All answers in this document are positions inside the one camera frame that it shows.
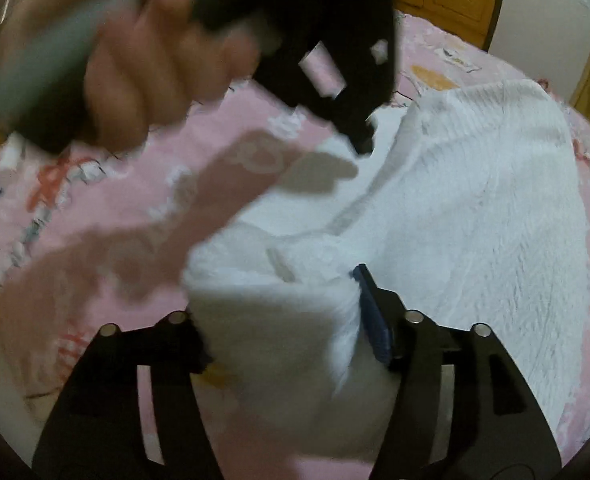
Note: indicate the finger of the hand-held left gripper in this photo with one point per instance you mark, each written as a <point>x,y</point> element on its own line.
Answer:
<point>360,85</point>

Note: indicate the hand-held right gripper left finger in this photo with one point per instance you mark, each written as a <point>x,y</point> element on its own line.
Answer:
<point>185,340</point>

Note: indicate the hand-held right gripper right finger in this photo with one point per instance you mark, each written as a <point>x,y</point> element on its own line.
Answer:
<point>375,320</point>

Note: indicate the white knit garment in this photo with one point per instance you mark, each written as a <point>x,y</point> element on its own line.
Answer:
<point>475,210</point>

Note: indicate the person's left hand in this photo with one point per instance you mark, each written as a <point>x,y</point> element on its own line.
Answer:
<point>150,70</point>

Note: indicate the pink printed blanket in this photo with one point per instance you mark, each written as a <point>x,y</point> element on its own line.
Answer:
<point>125,210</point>

